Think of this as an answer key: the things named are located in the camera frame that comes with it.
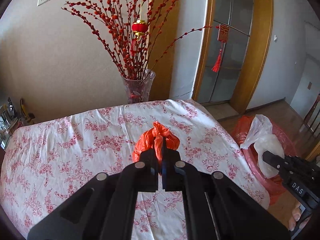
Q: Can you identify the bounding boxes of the white translucent plastic bag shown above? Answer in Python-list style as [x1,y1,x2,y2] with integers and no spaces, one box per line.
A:
[240,114,285,179]

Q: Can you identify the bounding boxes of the orange red bag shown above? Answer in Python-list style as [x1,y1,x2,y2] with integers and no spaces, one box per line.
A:
[132,121,180,176]

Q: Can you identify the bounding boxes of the person's right hand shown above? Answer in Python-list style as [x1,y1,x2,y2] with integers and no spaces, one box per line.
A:
[288,202,311,231]

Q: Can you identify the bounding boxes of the red plastic waste basket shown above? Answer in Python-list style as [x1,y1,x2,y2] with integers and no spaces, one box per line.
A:
[242,124,297,197]

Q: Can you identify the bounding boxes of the red basket liner bag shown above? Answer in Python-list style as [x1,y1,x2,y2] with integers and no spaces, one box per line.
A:
[232,115,281,205]

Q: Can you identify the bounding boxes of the wooden stair railing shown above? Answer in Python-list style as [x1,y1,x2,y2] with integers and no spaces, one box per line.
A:
[299,95,319,139]

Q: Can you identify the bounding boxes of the floral white pink tablecloth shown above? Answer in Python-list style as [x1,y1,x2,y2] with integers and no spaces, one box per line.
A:
[1,100,270,237]

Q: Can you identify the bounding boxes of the yellow tool on cabinet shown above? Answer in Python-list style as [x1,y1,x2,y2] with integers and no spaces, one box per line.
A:
[20,98,35,125]

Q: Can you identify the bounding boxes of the clear glass vase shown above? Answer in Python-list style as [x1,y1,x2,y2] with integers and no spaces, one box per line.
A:
[122,69,156,104]

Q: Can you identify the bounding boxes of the red knot tassel ornament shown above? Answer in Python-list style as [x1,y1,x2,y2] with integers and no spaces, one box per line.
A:
[212,24,229,73]

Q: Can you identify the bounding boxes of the glass panel wooden door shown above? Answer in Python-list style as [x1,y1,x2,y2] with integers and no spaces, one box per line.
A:
[192,0,274,113]

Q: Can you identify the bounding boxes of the small red lantern ornament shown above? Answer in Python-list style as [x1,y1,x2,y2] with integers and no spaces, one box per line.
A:
[131,20,148,38]

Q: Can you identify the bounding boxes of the red berry branches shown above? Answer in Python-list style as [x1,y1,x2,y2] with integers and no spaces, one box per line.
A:
[61,0,221,81]

